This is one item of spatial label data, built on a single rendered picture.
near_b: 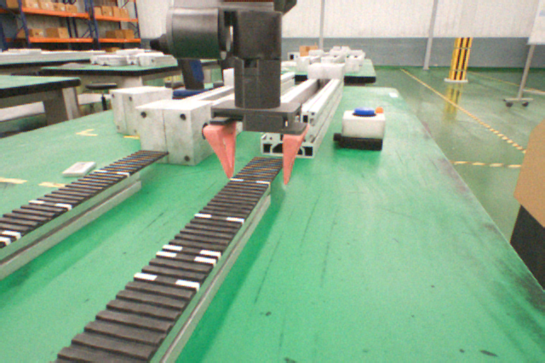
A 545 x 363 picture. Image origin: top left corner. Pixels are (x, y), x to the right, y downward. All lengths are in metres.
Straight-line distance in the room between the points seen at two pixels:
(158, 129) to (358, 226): 0.37
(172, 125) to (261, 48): 0.25
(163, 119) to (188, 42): 0.21
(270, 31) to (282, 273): 0.25
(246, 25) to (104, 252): 0.28
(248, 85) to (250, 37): 0.05
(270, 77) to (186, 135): 0.23
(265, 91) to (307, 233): 0.17
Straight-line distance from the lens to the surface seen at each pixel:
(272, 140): 0.64
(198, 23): 0.42
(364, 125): 0.69
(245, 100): 0.42
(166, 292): 0.26
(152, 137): 0.63
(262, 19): 0.41
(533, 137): 0.54
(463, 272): 0.37
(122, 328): 0.25
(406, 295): 0.32
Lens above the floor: 0.97
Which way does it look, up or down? 22 degrees down
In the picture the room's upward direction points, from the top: straight up
